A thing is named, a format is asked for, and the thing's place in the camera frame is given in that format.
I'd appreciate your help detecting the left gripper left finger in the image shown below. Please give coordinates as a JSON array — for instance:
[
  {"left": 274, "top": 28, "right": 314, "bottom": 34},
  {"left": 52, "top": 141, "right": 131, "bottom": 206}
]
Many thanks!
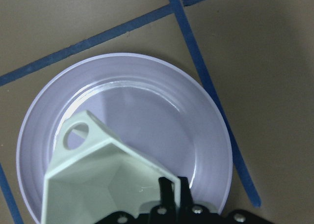
[{"left": 149, "top": 177, "right": 176, "bottom": 224}]

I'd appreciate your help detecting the white faceted mug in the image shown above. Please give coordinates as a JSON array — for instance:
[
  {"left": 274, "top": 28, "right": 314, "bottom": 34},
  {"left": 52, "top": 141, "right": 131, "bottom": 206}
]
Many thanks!
[{"left": 41, "top": 111, "right": 181, "bottom": 224}]

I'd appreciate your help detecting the lavender plate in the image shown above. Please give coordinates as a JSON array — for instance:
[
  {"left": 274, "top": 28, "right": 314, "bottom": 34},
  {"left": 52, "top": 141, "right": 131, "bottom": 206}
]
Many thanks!
[{"left": 16, "top": 53, "right": 233, "bottom": 223}]

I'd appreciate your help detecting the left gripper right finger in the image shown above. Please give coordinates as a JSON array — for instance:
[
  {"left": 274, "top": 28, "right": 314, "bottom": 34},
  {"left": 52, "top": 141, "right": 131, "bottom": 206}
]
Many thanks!
[{"left": 178, "top": 176, "right": 209, "bottom": 224}]

